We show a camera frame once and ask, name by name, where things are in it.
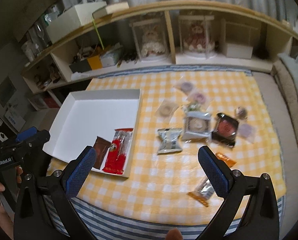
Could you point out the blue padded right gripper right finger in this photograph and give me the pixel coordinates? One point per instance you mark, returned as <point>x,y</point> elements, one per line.
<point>260,219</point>

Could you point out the white shallow cardboard box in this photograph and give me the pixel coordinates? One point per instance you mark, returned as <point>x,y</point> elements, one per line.
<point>86,115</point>

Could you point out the beige ring cookie packet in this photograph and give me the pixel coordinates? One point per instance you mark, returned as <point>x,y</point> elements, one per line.
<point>166,109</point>

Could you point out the white box in shelf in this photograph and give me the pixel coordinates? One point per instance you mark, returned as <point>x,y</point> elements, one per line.
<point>238,51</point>

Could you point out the white doll in case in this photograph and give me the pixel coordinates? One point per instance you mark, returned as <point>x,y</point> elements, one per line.
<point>150,39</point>

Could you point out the wine glass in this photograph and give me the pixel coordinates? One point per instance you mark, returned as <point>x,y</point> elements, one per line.
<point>41,33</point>

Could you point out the white box on shelf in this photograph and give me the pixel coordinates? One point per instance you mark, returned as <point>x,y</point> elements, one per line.
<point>72,19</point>

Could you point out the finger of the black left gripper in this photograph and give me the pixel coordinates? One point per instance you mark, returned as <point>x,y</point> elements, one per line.
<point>34,142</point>

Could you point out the yellow white checkered cloth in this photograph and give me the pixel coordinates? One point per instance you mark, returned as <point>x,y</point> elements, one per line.
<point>60,164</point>

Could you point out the wooden bedside shelf unit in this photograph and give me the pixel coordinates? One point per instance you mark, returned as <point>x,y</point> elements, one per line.
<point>65,61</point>

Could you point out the red doll in case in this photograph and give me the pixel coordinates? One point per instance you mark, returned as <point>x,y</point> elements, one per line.
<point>196,38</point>

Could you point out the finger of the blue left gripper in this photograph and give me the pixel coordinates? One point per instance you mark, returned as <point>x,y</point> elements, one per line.
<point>26,134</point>

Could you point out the red snack packet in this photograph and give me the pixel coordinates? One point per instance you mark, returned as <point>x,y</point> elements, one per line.
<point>118,151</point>

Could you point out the silver orange snack packet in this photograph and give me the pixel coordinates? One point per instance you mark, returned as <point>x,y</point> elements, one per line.
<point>203,192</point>

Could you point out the book on shelf top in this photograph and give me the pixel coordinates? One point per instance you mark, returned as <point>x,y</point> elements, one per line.
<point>110,9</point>

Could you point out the yellow cardboard box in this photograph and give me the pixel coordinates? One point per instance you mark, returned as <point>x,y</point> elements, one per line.
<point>94,62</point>

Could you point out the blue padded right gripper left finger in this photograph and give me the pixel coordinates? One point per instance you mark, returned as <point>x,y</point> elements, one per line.
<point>32,220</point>

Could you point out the green white candy packet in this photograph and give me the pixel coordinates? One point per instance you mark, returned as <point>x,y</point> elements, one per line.
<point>193,107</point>

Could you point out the tissue box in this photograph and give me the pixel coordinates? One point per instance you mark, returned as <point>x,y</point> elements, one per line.
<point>111,57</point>

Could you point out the dark ball strawberry print packet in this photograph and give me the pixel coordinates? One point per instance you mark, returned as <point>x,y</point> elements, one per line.
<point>241,113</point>

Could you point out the purple ring cookie packet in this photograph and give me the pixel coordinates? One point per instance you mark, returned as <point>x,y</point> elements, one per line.
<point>185,86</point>

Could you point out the purple round cookie packet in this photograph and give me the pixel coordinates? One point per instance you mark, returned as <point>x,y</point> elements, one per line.
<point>247,132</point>

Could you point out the pink ring cookie packet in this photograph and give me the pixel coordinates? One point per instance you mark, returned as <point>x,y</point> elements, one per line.
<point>199,97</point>

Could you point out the white grey snack bag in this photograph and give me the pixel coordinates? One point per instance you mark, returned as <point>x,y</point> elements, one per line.
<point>169,138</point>

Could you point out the brown snack packet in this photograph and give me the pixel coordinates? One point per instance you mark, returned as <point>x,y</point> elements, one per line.
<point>101,147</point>

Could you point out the beige folded blanket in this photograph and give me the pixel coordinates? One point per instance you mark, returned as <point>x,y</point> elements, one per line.
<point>293,105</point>

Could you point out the black boxed red mooncake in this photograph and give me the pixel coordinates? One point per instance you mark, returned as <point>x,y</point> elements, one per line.
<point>225,130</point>

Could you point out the clear boxed mooncake beige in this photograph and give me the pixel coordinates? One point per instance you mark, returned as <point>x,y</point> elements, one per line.
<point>197,126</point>

